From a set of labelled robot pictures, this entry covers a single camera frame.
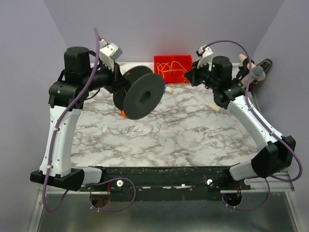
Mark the blue and white brick stack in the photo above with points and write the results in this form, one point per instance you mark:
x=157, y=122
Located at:
x=168, y=90

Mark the rhinestone microphone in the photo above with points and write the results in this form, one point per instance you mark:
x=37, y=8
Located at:
x=257, y=75

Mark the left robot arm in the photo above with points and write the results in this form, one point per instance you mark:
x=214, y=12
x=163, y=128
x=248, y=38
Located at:
x=83, y=73

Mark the black microphone stand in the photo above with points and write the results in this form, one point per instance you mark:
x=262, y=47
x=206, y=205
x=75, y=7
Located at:
x=243, y=71

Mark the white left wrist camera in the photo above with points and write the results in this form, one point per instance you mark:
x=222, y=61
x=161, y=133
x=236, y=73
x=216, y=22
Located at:
x=109, y=53

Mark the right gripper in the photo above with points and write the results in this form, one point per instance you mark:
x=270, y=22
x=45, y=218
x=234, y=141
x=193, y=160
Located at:
x=193, y=75

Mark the brown box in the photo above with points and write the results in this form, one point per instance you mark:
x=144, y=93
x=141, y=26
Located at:
x=265, y=64

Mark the cream toy brick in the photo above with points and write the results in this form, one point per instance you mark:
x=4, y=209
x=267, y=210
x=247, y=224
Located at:
x=214, y=107

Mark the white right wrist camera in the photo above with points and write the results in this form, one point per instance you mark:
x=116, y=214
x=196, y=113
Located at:
x=204, y=52

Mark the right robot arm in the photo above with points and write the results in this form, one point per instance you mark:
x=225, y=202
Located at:
x=275, y=150

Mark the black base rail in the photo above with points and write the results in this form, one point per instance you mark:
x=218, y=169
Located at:
x=166, y=183

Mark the orange curved toy track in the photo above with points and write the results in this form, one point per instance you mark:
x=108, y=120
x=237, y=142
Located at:
x=123, y=114

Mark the dark grey perforated spool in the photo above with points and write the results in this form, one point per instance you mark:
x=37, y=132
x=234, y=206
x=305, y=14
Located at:
x=143, y=94

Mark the red plastic bin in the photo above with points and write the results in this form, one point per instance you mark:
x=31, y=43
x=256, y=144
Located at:
x=172, y=67

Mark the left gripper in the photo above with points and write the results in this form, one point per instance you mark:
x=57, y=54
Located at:
x=115, y=80

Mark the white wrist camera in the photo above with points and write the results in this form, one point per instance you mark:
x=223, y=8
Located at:
x=204, y=52
x=109, y=53

